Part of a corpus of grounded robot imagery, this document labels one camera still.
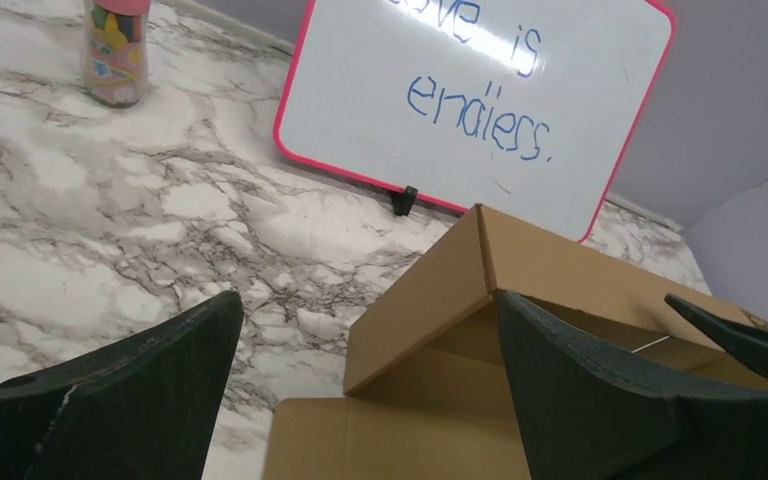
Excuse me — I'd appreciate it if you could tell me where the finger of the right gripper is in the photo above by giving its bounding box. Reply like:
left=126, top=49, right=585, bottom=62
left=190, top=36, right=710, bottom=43
left=664, top=294, right=768, bottom=380

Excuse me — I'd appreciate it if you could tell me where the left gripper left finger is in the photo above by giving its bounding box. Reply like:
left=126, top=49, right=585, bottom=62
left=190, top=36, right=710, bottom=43
left=0, top=291, right=244, bottom=479

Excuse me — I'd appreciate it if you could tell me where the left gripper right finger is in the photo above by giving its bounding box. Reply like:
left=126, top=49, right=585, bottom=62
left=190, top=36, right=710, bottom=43
left=495, top=290, right=768, bottom=479

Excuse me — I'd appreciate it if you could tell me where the small pink capped bottle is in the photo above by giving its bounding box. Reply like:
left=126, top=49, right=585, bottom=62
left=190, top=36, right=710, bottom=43
left=80, top=0, right=151, bottom=108

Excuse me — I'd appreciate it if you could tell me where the brown cardboard box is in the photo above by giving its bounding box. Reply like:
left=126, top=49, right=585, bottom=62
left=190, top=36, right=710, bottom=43
left=264, top=205, right=768, bottom=479

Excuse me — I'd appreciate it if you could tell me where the white board with pink frame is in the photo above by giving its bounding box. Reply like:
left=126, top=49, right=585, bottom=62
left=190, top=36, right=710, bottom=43
left=273, top=1, right=674, bottom=241

